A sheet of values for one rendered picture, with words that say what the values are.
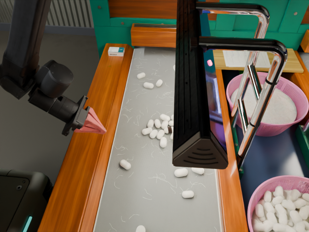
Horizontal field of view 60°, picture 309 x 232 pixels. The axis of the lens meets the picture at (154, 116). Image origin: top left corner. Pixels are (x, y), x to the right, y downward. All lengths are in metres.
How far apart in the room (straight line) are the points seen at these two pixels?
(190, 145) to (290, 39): 0.94
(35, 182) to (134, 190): 0.74
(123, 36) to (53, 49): 1.63
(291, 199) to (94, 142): 0.55
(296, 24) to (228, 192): 0.74
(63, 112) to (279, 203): 0.58
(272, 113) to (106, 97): 0.56
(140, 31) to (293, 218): 0.79
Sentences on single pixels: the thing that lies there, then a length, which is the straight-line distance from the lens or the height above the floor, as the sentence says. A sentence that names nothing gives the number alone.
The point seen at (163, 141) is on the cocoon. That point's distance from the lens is 0.79.
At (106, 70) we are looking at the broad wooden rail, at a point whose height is 0.77.
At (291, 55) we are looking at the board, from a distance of 1.22.
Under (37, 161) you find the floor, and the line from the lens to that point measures 1.81.
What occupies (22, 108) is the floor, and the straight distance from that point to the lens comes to 2.18.
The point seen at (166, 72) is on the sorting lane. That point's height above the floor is 0.74.
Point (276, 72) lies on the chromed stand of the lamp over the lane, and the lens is 0.58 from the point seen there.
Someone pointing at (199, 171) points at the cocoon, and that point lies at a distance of 0.74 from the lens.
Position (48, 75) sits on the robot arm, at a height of 1.02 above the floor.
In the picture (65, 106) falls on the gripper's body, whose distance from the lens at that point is 0.69.
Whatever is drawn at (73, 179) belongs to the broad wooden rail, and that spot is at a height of 0.76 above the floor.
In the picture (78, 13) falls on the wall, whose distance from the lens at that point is 2.80.
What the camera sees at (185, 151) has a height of 1.08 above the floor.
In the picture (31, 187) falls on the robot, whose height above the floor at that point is 0.28.
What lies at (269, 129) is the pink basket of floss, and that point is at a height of 0.74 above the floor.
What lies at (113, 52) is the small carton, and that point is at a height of 0.78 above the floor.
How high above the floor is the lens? 1.38
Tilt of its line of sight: 46 degrees down
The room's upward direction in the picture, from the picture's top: straight up
